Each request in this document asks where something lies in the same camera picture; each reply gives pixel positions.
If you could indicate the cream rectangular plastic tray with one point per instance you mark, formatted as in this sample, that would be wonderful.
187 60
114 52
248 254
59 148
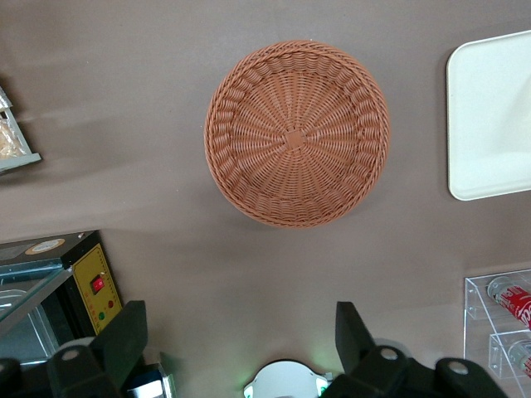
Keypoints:
489 124

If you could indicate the red cola can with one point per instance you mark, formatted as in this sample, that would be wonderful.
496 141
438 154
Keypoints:
523 358
512 296

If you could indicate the clear acrylic can dispenser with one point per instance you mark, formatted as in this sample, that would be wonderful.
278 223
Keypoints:
477 298

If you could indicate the black blue device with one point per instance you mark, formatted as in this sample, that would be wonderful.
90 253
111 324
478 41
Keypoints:
151 379

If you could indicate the packaged bread loaf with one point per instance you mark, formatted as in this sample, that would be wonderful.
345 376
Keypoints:
8 141

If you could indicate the round brown wicker basket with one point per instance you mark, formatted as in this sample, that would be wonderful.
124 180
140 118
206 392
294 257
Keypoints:
296 137

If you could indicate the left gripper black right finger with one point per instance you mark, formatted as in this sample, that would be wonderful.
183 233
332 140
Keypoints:
369 369

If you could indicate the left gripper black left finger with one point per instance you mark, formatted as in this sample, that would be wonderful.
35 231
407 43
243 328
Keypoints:
112 352

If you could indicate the black glass display warmer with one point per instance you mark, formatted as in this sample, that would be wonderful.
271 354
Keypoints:
89 290

